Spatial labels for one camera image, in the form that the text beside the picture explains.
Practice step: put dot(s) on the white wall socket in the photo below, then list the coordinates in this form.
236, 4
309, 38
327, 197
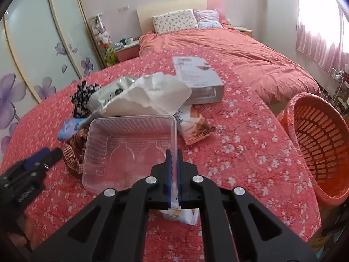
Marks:
123, 8

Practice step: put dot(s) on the floral sliding door wardrobe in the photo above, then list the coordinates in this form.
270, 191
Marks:
35, 46

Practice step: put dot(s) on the white brown snack wrapper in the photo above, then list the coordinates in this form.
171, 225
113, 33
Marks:
196, 128

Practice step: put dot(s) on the clear plastic food container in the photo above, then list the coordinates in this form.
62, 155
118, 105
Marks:
122, 147

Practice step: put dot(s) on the white paper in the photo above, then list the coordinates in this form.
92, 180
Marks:
158, 92

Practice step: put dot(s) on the red checkered cloth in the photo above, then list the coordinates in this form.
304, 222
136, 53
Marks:
73, 152

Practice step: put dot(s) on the glass case with plush toys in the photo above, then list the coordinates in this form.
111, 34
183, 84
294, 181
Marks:
99, 30

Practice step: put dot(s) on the beige pink headboard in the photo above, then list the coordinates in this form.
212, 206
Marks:
163, 6

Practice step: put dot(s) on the pink curtain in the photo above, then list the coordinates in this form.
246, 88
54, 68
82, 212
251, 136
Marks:
319, 43

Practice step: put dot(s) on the black floral scrunchie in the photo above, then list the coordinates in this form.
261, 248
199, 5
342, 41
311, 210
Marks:
81, 98

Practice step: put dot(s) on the orange plastic basket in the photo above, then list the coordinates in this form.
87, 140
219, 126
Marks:
313, 131

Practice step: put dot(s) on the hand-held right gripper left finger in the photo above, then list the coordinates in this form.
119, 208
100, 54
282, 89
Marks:
169, 169

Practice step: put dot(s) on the pink striped pillow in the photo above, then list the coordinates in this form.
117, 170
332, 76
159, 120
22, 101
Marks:
207, 19

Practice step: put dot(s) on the bed with red quilt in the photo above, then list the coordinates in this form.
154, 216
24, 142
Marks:
231, 54

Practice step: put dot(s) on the beige nightstand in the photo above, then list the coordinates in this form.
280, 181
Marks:
245, 30

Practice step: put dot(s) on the silver foil bag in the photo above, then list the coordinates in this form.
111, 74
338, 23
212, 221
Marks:
109, 92

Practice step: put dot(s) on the blue white packet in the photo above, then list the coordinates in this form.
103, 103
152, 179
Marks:
69, 129

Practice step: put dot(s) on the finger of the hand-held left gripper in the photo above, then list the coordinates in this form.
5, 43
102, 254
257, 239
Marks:
35, 159
54, 155

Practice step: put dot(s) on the small white yellow packet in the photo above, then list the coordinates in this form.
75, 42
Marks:
188, 215

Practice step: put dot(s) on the pink nightstand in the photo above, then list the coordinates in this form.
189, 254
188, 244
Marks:
126, 53

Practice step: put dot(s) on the white cardboard box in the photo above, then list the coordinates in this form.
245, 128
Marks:
196, 73

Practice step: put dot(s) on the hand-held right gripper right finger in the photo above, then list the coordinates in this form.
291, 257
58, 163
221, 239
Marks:
180, 169

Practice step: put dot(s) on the floral cream pillow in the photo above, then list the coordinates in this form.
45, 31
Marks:
174, 21

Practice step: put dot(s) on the green plush toy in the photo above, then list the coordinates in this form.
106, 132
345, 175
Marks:
110, 56

